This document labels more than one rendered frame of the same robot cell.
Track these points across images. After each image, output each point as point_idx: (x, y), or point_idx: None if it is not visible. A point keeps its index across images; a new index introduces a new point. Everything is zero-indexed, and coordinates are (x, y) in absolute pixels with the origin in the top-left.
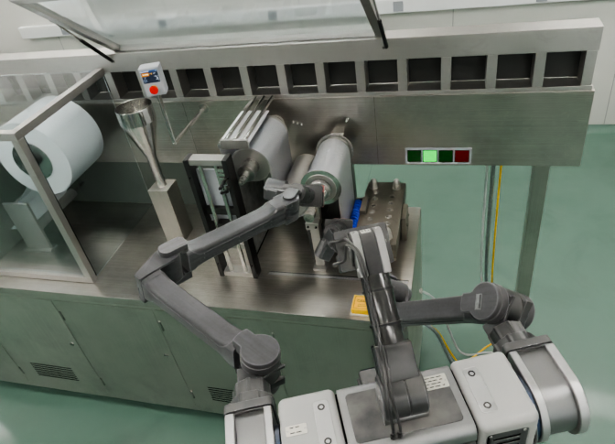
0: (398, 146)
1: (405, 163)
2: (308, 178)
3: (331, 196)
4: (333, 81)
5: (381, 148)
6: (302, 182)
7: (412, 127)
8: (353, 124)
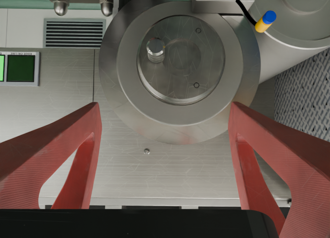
0: (51, 90)
1: (40, 50)
2: (221, 111)
3: (139, 25)
4: (173, 206)
5: (86, 84)
6: (250, 88)
7: (22, 129)
8: (135, 138)
